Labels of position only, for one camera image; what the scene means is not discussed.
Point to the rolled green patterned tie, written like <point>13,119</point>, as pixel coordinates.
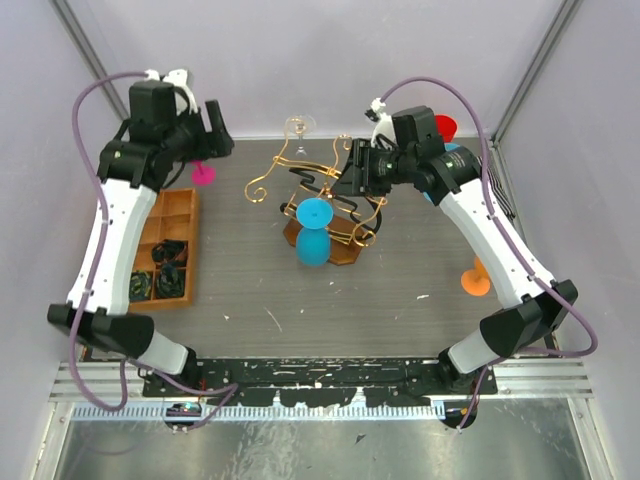
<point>140,286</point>

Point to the pink wine glass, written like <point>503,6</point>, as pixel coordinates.
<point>203,174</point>

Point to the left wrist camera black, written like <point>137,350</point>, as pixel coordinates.
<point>159,99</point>

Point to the wooden compartment tray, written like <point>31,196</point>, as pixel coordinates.
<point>175,215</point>

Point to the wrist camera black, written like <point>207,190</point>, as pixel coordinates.
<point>399,131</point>
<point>159,99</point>

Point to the rolled dark tie upper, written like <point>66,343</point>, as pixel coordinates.
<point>169,251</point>

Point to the gold wire wine glass rack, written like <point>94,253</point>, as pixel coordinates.
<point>350,231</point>

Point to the light blue wine glass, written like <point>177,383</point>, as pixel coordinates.
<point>449,146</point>

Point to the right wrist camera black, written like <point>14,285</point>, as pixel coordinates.
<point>399,131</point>

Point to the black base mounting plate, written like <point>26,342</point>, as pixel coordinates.
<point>323,382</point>

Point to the red wine glass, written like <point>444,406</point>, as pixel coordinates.
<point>447,127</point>

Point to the aluminium front rail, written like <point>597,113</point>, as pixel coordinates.
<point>152,398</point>

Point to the rolled dark floral tie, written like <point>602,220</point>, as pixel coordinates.
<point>170,282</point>

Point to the blue wine glass front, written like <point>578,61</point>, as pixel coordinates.
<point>313,242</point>

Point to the clear wine glass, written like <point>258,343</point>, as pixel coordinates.
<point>300,126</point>

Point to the orange wine glass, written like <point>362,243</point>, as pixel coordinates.
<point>476,281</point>

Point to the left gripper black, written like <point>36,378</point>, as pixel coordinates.
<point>221,141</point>

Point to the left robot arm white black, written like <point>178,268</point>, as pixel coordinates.
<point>132,169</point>

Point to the striped black white cloth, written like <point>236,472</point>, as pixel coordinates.
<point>499,192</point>

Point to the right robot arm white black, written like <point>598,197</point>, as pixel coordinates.
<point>533,305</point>

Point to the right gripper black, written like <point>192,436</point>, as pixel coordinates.
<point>352,181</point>

